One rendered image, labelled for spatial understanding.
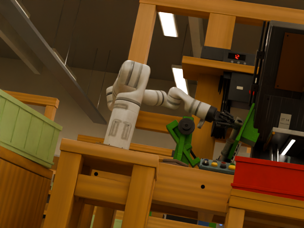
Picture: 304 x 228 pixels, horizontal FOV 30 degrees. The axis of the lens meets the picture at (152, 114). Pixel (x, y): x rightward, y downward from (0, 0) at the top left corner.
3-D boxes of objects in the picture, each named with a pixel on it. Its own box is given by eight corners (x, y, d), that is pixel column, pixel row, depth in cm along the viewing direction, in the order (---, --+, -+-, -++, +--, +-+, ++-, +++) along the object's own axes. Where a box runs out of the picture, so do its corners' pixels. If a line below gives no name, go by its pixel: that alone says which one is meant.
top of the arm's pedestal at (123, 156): (156, 167, 181) (159, 155, 182) (59, 149, 183) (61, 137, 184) (156, 181, 212) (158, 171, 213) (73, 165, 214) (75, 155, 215)
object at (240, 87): (262, 105, 277) (266, 76, 281) (227, 99, 279) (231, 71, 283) (259, 111, 289) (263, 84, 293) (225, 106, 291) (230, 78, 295)
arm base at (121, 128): (128, 151, 194) (140, 104, 199) (102, 144, 194) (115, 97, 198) (126, 155, 203) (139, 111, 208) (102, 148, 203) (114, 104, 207)
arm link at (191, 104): (203, 96, 263) (197, 112, 267) (173, 83, 266) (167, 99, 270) (199, 100, 257) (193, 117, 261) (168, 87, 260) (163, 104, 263)
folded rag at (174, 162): (175, 165, 225) (176, 158, 226) (159, 164, 230) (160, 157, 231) (188, 171, 232) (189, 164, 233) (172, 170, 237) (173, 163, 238)
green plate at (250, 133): (251, 152, 244) (270, 109, 248) (234, 144, 246) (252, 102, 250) (249, 157, 255) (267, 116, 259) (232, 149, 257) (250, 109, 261)
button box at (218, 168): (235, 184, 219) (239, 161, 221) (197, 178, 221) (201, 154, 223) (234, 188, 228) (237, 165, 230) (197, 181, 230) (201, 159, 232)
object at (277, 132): (312, 140, 226) (313, 133, 227) (271, 134, 228) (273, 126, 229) (295, 159, 264) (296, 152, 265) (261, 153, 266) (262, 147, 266)
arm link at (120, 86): (109, 96, 225) (131, 103, 227) (118, 78, 199) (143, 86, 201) (115, 74, 228) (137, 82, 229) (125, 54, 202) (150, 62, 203)
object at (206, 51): (229, 62, 288) (231, 49, 290) (200, 57, 290) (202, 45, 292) (228, 66, 295) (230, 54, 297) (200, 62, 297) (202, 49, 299)
